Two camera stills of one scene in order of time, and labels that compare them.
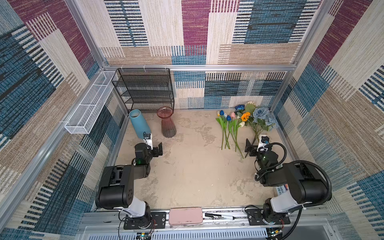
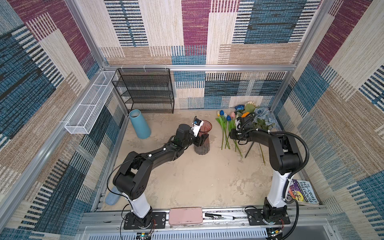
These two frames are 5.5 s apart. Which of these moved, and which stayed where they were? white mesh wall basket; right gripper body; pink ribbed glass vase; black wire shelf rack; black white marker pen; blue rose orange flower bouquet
Moved: pink ribbed glass vase; right gripper body
Stayed: white mesh wall basket; black white marker pen; blue rose orange flower bouquet; black wire shelf rack
